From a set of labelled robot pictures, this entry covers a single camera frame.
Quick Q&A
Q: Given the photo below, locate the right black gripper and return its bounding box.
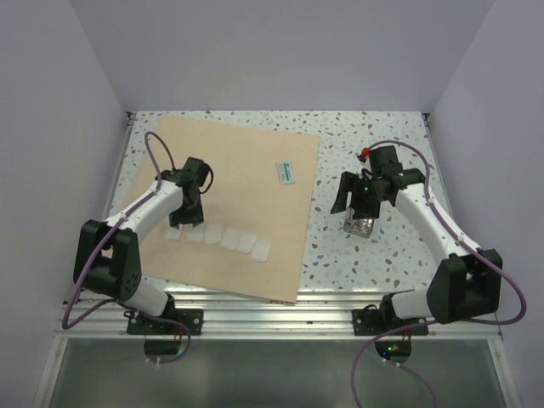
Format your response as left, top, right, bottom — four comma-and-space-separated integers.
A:
331, 171, 388, 220

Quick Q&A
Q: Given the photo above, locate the metal instrument tray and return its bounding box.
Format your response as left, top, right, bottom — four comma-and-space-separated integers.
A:
343, 208, 375, 238

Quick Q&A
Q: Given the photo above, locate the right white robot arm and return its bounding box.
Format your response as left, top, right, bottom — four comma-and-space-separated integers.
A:
331, 145, 502, 334

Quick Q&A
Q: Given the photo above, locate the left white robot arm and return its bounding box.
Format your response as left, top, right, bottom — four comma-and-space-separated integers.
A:
73, 157, 214, 334

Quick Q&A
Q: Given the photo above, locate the beige cloth mat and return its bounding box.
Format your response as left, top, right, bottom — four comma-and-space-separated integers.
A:
140, 116, 320, 303

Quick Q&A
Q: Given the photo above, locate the green white packet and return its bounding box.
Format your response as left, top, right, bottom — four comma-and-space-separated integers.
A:
276, 160, 296, 185

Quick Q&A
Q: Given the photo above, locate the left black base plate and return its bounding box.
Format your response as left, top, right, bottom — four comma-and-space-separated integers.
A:
123, 297, 204, 336

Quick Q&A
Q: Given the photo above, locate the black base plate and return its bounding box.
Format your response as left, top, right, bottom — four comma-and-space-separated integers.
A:
351, 304, 419, 337
123, 297, 204, 336

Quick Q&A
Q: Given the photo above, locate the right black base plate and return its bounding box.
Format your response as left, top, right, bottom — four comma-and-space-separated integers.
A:
351, 304, 419, 337

